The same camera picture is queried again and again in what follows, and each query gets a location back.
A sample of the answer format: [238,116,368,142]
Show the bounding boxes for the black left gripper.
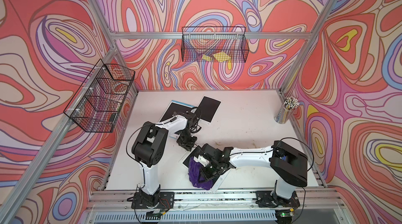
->
[177,131,198,151]

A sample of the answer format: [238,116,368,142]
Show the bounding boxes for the purple microfiber cloth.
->
[188,157,218,190]

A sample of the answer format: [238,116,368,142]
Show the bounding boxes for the blue white drawing tablet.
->
[156,100,192,139]

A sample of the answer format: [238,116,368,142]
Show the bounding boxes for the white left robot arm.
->
[131,107,202,196]

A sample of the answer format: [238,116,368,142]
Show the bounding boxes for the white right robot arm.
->
[188,140,308,200]

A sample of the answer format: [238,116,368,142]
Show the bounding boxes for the yellow cloth in basket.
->
[201,51,231,62]

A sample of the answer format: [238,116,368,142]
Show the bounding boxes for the cup of coloured pencils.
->
[274,96,299,124]

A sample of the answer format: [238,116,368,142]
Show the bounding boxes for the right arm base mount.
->
[255,191,300,209]

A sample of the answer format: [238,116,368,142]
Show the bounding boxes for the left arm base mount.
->
[131,189,175,210]

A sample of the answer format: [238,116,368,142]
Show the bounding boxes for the black wire basket left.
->
[63,60,135,133]

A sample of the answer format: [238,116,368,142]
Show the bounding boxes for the black wire basket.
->
[181,25,250,63]
[63,60,135,133]

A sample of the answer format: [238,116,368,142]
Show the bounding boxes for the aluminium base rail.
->
[80,187,354,224]

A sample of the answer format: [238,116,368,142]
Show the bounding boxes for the black wire basket back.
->
[181,25,250,63]

